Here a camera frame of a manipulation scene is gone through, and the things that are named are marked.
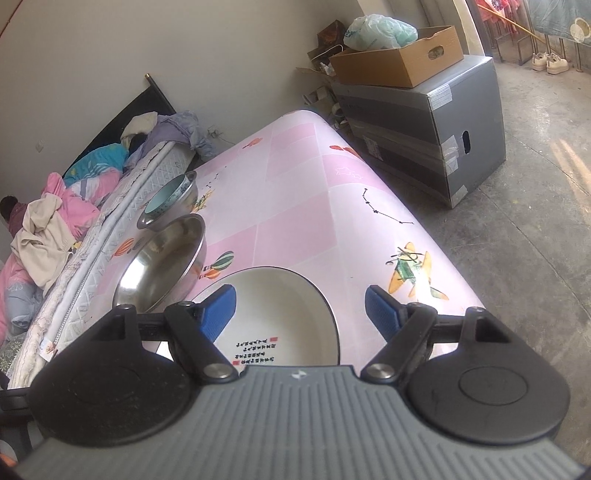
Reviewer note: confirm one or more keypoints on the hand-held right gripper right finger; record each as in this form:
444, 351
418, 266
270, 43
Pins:
381, 311

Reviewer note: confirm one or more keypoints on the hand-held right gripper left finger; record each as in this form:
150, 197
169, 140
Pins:
219, 314

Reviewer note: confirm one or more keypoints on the white ceramic bowl with text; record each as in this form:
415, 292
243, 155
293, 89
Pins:
277, 314

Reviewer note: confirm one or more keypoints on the large stainless steel bowl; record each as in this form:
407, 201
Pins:
161, 263

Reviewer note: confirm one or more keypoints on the small stainless steel bowl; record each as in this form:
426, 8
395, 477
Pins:
185, 201

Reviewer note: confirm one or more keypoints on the pale green ceramic bowl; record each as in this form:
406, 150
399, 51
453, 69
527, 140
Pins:
161, 198

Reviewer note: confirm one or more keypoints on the white quilted mattress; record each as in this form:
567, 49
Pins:
92, 258

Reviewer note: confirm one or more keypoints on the pink checked printed tablecloth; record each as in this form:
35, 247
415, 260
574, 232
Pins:
300, 184

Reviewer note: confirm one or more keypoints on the pink quilt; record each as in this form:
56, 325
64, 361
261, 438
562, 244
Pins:
78, 203

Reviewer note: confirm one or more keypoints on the black cloth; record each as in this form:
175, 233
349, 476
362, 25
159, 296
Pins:
136, 143

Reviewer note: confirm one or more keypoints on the light purple cloth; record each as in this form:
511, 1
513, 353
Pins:
178, 127

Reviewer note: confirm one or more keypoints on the beige garment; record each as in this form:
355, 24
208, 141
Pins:
41, 240

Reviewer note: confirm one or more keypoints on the blue printed quilt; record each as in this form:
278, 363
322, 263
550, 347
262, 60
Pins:
97, 161

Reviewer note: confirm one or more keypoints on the cream cloth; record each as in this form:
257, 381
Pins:
141, 122

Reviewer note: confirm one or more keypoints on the grey patterned cloth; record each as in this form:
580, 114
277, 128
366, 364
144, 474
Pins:
11, 353

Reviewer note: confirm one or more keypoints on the black bed headboard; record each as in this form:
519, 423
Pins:
143, 104

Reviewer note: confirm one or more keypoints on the large grey box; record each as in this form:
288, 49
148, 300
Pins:
461, 101

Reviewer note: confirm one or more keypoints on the dark red cloth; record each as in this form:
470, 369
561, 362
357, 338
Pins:
14, 214

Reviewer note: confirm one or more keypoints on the brown cardboard tray box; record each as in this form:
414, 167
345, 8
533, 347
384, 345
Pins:
392, 64

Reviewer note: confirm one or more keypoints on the white green plastic bag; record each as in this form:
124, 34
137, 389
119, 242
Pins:
378, 32

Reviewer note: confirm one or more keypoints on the dark printed paper bag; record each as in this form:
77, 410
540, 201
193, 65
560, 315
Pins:
330, 34

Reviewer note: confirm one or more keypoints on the white shoe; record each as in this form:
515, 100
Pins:
539, 61
557, 64

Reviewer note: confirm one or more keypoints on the black metal rack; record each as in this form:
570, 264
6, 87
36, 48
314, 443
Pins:
521, 46

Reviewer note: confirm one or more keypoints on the hanging red clothes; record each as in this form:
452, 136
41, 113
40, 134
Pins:
498, 9

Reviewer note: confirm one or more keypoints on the hanging grey printed cloth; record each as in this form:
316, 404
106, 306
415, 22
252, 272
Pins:
558, 18

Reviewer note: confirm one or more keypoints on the white wall socket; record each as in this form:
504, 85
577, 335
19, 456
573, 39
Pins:
214, 130

